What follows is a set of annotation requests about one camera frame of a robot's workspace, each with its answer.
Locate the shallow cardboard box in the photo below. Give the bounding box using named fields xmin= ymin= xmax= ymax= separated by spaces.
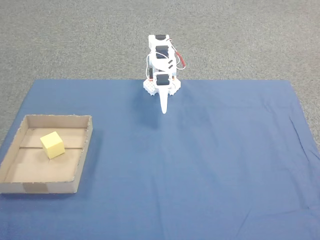
xmin=0 ymin=114 xmax=94 ymax=195

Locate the red and white cable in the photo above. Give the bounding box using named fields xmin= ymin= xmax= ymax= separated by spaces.
xmin=165 ymin=39 xmax=187 ymax=71

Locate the thin white cable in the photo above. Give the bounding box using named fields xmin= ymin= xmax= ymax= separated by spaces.
xmin=145 ymin=52 xmax=154 ymax=79

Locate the white perforated base plate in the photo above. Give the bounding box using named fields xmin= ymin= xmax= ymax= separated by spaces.
xmin=142 ymin=78 xmax=182 ymax=98

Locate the yellow foam block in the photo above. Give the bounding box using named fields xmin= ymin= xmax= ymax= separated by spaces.
xmin=39 ymin=131 xmax=66 ymax=160

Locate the blue cloth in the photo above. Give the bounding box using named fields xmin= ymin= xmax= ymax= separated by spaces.
xmin=0 ymin=79 xmax=320 ymax=240

